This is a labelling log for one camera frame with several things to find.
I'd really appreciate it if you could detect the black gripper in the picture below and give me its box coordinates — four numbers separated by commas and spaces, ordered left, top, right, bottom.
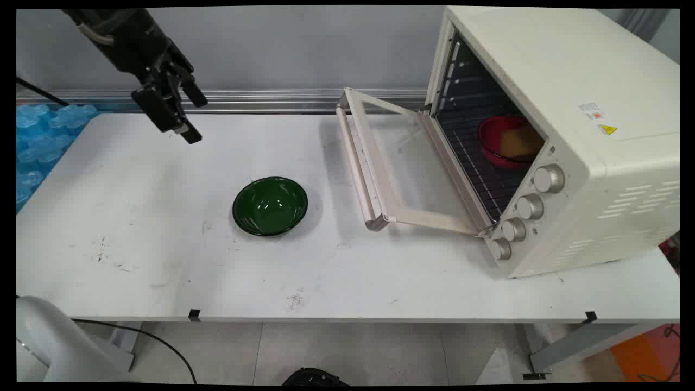
61, 8, 209, 145

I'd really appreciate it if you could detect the cream glass oven door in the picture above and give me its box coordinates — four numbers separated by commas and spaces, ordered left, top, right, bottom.
335, 87, 496, 237

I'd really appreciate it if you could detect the blue bubble wrap sheet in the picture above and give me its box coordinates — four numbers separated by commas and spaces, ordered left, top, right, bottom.
16, 104, 100, 213

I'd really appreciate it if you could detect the green bowl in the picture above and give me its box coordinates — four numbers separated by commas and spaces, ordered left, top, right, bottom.
232, 176, 309, 237

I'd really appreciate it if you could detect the grey table leg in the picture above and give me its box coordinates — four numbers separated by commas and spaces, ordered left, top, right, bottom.
109, 322, 143, 373
522, 323, 655, 380

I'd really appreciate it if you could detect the black round floor object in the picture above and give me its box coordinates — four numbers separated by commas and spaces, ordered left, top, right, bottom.
281, 367, 349, 386

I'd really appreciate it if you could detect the red bowl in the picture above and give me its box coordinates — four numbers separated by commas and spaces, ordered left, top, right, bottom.
478, 115, 545, 169

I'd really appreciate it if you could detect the yellow bread slice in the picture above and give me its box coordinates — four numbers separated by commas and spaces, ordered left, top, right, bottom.
498, 127, 545, 161

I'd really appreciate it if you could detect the silver oven knob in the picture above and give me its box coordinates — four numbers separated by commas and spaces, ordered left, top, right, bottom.
533, 164, 566, 194
489, 237, 513, 261
501, 217, 527, 243
516, 193, 545, 220

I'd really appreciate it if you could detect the cream toaster oven body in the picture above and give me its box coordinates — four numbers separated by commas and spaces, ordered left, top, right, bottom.
425, 7, 680, 279

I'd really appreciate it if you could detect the orange floor mat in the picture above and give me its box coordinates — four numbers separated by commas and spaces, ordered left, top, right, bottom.
610, 324, 680, 384

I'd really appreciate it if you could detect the aluminium rail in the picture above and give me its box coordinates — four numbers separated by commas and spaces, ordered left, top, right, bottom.
16, 89, 429, 115

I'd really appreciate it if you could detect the thin black cable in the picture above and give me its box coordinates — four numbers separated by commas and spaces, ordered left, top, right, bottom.
16, 77, 70, 107

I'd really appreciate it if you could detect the black floor cable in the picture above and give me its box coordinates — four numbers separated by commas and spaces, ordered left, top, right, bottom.
72, 319, 198, 384

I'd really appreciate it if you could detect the wire oven rack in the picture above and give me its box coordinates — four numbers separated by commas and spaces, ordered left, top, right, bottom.
436, 100, 535, 223

